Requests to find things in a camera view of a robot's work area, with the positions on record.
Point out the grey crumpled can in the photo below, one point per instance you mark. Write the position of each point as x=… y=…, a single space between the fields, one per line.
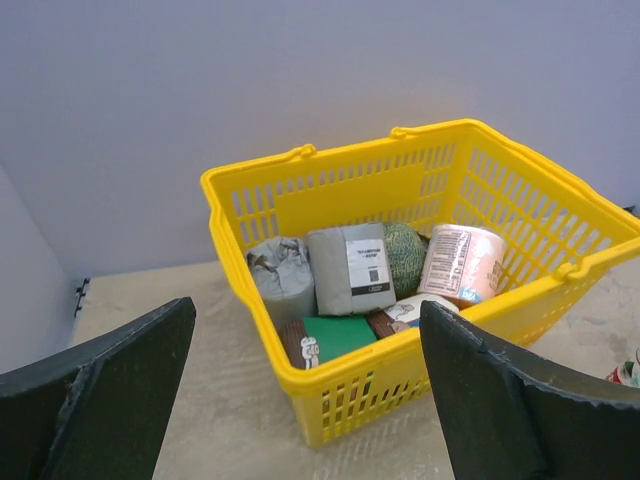
x=281 y=271

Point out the red label water bottle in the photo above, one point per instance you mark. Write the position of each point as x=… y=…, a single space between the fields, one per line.
x=627 y=373

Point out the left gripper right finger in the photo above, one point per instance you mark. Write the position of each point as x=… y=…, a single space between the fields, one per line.
x=508 y=413

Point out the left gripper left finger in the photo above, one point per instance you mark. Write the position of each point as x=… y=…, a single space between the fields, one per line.
x=100 y=409

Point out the brown cartoon packet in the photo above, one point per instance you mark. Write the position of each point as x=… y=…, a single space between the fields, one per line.
x=302 y=349

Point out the yellow plastic basket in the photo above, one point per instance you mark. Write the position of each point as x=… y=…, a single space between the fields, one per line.
x=562 y=237

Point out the white cartoon packet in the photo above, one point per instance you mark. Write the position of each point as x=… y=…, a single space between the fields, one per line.
x=403 y=315

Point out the green round vegetable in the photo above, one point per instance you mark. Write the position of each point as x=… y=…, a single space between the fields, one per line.
x=406 y=254

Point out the grey box with label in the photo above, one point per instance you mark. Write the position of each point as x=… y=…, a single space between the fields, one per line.
x=351 y=269

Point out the pink printed package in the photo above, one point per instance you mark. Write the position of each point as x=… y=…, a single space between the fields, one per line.
x=463 y=264

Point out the green packet in basket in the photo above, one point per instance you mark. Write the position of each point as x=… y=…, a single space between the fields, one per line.
x=327 y=338

